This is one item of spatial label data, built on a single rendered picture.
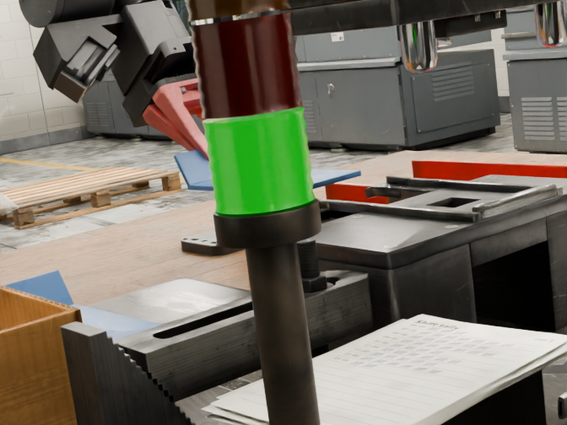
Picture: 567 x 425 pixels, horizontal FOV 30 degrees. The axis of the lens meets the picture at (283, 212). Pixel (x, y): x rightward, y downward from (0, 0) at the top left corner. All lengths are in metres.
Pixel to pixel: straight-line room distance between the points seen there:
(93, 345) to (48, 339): 0.13
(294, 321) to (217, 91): 0.09
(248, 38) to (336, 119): 7.81
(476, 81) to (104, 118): 5.03
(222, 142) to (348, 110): 7.67
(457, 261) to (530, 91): 6.09
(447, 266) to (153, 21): 0.40
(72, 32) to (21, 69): 11.21
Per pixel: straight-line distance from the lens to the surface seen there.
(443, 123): 7.83
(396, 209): 0.68
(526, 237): 0.66
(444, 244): 0.61
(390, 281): 0.58
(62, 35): 0.89
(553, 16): 0.69
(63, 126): 12.28
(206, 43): 0.38
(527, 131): 6.76
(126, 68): 0.93
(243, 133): 0.37
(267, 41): 0.37
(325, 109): 8.27
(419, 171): 1.06
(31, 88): 12.14
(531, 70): 6.66
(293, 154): 0.38
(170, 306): 0.78
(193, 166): 0.89
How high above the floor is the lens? 1.12
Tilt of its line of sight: 11 degrees down
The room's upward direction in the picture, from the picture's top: 7 degrees counter-clockwise
